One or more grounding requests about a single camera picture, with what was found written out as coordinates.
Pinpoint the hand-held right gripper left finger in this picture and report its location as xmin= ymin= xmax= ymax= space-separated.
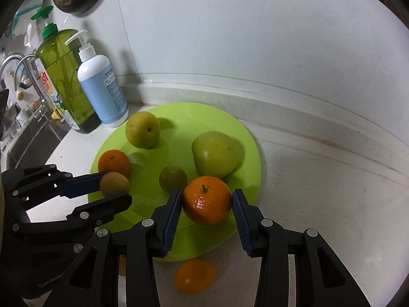
xmin=41 ymin=189 xmax=183 ymax=307

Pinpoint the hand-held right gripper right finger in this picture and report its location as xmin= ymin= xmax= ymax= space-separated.
xmin=232 ymin=189 xmax=374 ymax=307

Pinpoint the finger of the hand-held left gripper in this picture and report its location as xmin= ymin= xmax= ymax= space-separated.
xmin=13 ymin=192 xmax=132 ymax=235
xmin=2 ymin=165 xmax=111 ymax=200

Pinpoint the brown longan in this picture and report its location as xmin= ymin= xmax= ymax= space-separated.
xmin=100 ymin=172 xmax=130 ymax=197

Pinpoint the medium orange mandarin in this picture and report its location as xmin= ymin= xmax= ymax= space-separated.
xmin=98 ymin=149 xmax=131 ymax=178

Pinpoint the large orange mandarin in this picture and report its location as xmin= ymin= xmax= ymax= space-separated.
xmin=181 ymin=175 xmax=232 ymax=226

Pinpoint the small green plum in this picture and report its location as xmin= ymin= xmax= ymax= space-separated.
xmin=159 ymin=165 xmax=188 ymax=194

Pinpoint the yellow-green apple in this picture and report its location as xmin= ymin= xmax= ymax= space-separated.
xmin=191 ymin=131 xmax=238 ymax=180

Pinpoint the green apple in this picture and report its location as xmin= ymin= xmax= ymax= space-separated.
xmin=125 ymin=111 xmax=161 ymax=149

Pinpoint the green plate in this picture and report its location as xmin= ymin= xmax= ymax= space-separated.
xmin=88 ymin=102 xmax=263 ymax=263

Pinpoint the small orange mandarin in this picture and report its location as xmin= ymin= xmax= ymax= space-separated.
xmin=174 ymin=259 xmax=217 ymax=295

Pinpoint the stainless steel sink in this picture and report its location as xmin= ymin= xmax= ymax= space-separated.
xmin=6 ymin=118 xmax=72 ymax=170

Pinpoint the white blue pump bottle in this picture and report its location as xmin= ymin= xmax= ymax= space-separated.
xmin=65 ymin=29 xmax=129 ymax=128

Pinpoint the green dish soap bottle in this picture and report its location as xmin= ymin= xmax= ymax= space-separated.
xmin=30 ymin=6 xmax=102 ymax=134

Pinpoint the thin steel faucet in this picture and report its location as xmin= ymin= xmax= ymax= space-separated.
xmin=14 ymin=54 xmax=54 ymax=119

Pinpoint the large steel faucet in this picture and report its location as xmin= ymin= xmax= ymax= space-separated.
xmin=0 ymin=53 xmax=24 ymax=82

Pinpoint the wire wall basket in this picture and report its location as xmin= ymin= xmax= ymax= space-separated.
xmin=17 ymin=70 xmax=36 ymax=91

